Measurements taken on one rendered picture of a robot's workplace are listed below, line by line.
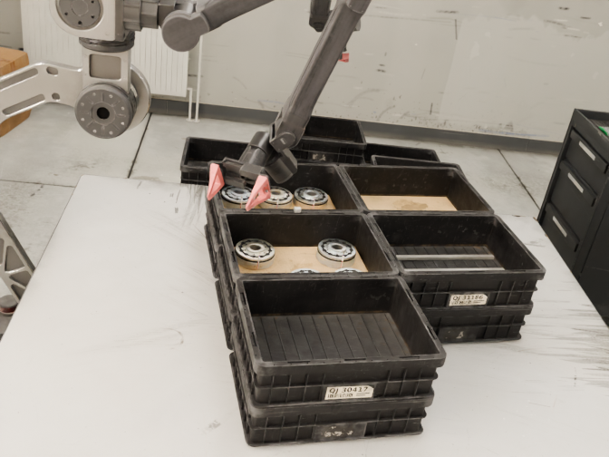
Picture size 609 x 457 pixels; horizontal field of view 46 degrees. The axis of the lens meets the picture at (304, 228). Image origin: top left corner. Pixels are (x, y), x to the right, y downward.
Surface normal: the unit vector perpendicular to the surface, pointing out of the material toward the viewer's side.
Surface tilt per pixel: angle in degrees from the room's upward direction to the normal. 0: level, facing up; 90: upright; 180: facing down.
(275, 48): 90
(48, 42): 90
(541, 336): 0
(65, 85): 90
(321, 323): 0
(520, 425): 0
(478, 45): 90
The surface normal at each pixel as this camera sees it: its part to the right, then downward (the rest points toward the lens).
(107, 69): 0.05, 0.51
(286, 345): 0.14, -0.86
